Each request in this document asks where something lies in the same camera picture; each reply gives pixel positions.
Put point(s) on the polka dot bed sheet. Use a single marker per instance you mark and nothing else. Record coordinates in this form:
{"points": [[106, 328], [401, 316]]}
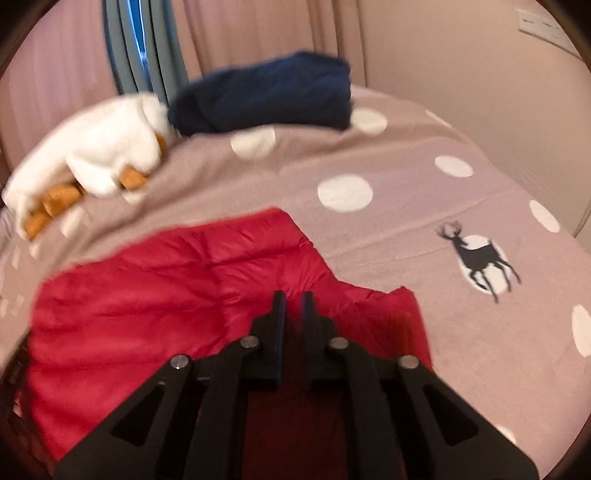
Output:
{"points": [[392, 230]]}

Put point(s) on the white wall socket strip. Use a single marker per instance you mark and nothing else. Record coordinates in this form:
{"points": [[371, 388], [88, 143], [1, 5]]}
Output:
{"points": [[549, 32]]}

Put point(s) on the folded navy garment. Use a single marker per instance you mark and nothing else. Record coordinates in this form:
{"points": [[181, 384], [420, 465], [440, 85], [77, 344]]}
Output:
{"points": [[268, 97]]}

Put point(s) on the large red puffer jacket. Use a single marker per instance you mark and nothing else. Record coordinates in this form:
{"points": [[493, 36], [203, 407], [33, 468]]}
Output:
{"points": [[161, 300]]}

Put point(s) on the pink curtain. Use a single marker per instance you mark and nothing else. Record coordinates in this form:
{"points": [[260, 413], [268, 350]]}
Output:
{"points": [[60, 83], [258, 27]]}

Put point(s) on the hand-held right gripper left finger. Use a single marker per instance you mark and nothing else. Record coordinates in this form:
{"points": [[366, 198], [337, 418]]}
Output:
{"points": [[277, 355]]}

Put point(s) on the grey-blue curtain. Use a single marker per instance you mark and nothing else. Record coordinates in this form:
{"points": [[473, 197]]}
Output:
{"points": [[120, 46]]}

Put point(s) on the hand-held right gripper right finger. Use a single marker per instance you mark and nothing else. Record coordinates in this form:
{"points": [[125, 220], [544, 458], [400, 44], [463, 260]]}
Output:
{"points": [[308, 332]]}

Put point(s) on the white fleece blanket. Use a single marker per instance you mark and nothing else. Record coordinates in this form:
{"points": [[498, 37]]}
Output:
{"points": [[92, 143]]}

